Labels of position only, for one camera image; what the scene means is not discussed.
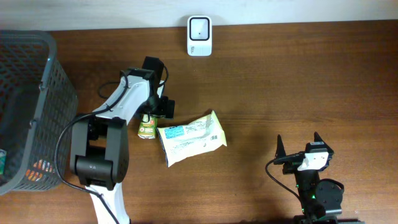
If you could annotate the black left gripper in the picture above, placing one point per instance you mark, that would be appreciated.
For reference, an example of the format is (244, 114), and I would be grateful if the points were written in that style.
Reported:
(167, 109)

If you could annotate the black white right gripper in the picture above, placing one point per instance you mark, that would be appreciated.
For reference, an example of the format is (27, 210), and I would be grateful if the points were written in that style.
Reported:
(290, 168)

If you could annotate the green drink carton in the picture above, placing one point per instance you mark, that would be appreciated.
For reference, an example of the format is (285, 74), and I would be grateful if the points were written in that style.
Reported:
(147, 127)

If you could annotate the cream snack bag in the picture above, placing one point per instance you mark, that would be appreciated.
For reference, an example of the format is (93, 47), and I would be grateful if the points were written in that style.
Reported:
(202, 135)

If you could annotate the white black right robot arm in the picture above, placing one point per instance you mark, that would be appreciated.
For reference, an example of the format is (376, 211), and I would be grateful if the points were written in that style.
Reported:
(320, 199)

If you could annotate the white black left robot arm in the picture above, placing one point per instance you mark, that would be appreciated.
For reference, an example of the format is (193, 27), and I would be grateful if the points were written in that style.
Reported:
(99, 156)

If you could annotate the white barcode scanner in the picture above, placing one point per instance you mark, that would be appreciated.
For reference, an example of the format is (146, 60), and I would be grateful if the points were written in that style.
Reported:
(199, 36)

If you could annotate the grey plastic lattice basket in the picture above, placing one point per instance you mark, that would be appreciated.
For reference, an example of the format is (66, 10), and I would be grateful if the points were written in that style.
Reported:
(37, 102)

